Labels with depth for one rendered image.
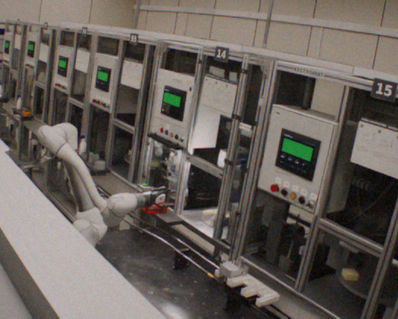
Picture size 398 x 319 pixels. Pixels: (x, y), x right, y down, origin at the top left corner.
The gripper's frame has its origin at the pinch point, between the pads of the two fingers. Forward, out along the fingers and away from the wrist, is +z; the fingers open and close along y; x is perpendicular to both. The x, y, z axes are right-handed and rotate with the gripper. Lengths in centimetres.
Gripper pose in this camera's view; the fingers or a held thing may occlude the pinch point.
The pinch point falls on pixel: (170, 197)
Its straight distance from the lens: 283.2
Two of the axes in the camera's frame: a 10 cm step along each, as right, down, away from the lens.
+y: 1.6, -9.5, -2.5
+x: -6.0, -3.0, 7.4
